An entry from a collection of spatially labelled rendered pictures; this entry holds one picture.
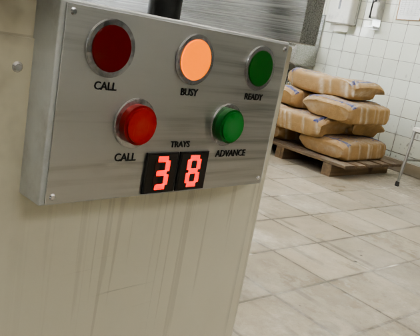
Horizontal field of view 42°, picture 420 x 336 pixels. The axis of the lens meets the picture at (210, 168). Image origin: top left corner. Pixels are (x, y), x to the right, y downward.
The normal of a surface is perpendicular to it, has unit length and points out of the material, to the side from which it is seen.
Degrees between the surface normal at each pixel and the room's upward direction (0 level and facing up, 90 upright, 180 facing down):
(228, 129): 90
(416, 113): 90
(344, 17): 90
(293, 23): 90
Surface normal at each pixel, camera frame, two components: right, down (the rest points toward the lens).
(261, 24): -0.70, 0.04
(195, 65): 0.69, 0.29
